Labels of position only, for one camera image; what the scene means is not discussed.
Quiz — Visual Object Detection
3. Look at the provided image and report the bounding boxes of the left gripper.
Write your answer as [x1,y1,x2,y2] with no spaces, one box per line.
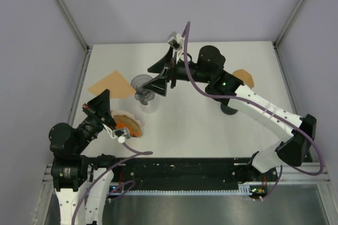
[73,87,117,153]

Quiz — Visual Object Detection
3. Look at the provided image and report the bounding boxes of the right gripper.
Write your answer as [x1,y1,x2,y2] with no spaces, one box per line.
[142,46,212,98]

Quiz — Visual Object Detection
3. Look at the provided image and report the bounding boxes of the orange coffee filter box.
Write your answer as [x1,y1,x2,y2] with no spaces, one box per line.
[111,110,143,138]

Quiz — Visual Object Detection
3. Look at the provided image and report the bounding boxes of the grey plastic dripper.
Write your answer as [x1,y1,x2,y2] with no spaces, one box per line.
[130,74,155,106]

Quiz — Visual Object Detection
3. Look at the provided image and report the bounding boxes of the brown paper coffee filter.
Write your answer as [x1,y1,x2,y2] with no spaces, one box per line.
[232,69,255,89]

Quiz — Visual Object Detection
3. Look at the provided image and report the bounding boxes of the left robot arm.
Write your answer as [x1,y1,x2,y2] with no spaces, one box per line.
[49,89,120,224]

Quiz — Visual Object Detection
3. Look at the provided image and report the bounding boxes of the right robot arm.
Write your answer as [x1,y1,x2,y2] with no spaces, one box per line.
[142,45,317,181]

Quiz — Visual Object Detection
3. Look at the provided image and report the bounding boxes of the clear glass beaker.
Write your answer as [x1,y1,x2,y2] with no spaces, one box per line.
[141,97,159,114]

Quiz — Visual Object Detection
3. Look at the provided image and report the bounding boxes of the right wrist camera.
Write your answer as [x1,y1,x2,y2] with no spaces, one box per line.
[167,32,185,63]

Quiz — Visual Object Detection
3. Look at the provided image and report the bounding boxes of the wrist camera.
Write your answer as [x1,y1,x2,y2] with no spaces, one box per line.
[167,32,185,63]
[104,125,132,144]

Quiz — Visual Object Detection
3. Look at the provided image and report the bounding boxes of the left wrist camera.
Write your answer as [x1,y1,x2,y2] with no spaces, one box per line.
[104,125,132,144]

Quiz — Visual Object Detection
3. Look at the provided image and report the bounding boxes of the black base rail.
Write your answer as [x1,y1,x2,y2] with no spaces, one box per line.
[113,157,277,191]

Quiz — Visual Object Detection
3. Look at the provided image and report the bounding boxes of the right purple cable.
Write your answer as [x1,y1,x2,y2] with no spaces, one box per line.
[181,21,327,202]

